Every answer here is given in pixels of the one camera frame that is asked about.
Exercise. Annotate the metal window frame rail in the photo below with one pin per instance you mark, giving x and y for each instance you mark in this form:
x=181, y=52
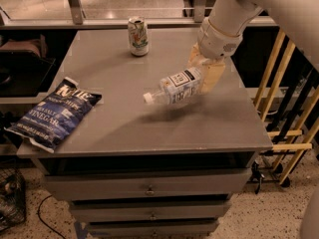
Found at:
x=100, y=14

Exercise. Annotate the black wire basket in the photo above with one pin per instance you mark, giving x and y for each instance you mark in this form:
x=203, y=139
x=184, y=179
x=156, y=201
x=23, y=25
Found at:
x=12, y=198

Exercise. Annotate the blue vinegar chips bag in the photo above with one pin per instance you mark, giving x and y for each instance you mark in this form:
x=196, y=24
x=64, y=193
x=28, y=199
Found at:
x=53, y=119

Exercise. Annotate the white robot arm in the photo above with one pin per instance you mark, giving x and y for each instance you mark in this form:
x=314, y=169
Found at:
x=299, y=20

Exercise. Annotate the clear blue-label plastic bottle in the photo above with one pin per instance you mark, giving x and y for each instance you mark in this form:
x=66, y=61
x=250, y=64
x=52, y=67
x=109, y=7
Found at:
x=176, y=88

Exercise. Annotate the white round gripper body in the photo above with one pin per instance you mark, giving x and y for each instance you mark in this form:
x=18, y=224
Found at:
x=215, y=44

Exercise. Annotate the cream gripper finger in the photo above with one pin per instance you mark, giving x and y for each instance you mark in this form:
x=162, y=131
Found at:
x=197, y=59
x=211, y=71

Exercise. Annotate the dark chair at left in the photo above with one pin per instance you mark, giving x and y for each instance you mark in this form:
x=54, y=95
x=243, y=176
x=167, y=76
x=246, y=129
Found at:
x=26, y=70

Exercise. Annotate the grey drawer cabinet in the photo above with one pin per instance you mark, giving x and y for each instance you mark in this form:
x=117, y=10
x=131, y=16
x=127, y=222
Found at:
x=131, y=169

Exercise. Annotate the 7up soda can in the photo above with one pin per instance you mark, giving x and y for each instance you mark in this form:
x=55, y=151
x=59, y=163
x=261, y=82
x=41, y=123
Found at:
x=138, y=36

